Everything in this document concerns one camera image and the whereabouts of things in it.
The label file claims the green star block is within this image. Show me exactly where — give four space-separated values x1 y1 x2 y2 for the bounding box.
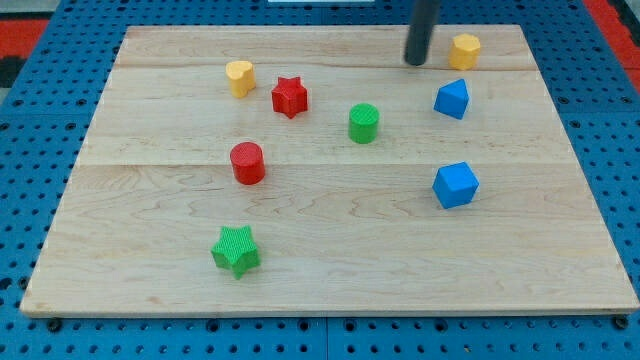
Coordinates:
210 225 261 280

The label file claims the blue pentagon block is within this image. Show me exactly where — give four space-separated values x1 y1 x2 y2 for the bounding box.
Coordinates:
433 79 470 120

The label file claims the blue cube block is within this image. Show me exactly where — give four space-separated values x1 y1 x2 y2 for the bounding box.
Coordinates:
432 162 480 209

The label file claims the red star block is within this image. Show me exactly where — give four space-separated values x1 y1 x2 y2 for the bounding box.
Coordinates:
271 77 308 119

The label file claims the yellow hexagon block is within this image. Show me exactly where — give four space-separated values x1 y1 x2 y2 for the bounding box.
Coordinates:
448 33 481 71

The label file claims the yellow heart block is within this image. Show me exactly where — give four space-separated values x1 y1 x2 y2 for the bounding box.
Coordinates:
225 60 256 98

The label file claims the red cylinder block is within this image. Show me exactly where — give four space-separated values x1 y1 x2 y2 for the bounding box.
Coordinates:
230 142 266 185

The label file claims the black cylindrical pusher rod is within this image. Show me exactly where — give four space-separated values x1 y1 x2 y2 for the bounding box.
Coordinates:
404 0 441 66

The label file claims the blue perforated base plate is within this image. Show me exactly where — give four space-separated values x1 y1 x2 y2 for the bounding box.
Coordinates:
1 1 639 359

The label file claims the light wooden board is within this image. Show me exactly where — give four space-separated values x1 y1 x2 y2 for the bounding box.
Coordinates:
20 25 639 318

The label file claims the green cylinder block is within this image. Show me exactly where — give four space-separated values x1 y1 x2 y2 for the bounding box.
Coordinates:
348 103 380 144

